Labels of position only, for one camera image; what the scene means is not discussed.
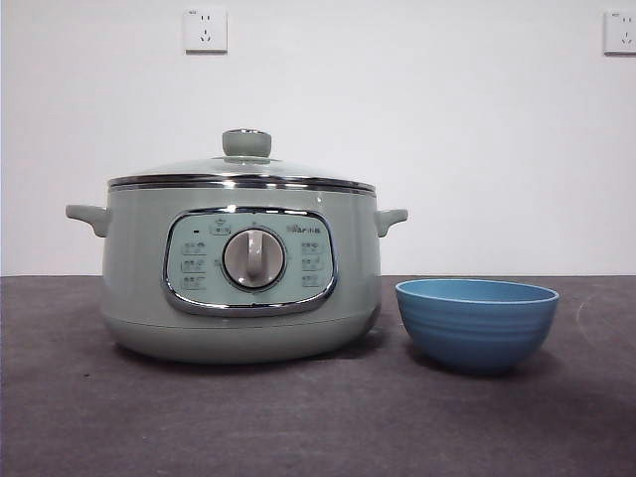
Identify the white wall socket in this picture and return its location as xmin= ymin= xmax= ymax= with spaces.
xmin=603 ymin=10 xmax=636 ymax=57
xmin=182 ymin=8 xmax=230 ymax=55

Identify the pale green electric steamer pot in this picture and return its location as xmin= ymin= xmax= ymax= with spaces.
xmin=65 ymin=183 xmax=409 ymax=367

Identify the blue ribbed bowl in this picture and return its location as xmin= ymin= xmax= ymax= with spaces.
xmin=395 ymin=278 xmax=561 ymax=377

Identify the glass lid with green knob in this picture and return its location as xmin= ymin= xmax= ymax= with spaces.
xmin=109 ymin=128 xmax=377 ymax=191

